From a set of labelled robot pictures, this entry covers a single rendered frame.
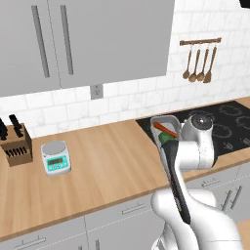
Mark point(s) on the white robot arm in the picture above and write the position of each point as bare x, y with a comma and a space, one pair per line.
198, 215

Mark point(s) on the orange carrot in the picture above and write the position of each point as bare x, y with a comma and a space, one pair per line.
164, 129

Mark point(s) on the green broccoli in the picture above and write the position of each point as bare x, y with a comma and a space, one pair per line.
165, 138

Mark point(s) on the grey vegetable container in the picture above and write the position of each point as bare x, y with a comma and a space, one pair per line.
169, 123

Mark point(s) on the white teal kitchen scale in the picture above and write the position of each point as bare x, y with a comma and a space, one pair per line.
55, 159

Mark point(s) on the wooden hanging spoon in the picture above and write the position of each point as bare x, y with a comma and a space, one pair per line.
187, 70
194, 71
202, 70

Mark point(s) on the grey drawer front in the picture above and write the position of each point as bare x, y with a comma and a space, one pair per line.
110, 215
224, 179
49, 236

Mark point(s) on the wooden hanging spatula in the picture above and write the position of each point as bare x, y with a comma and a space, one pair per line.
210, 68

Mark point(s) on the black hob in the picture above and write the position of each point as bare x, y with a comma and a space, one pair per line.
232, 130

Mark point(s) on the wooden knife block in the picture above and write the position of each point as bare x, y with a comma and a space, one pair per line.
18, 148

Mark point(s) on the grey base cupboard door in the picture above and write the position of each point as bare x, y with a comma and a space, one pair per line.
242, 201
130, 237
219, 197

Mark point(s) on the black extractor hood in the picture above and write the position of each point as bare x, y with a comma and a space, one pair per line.
245, 3

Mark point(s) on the grey wall socket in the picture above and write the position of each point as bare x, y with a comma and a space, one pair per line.
96, 91

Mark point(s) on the wide grey wall cupboard door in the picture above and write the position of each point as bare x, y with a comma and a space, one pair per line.
117, 39

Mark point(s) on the wooden utensil rail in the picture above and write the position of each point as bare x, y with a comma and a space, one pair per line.
200, 41

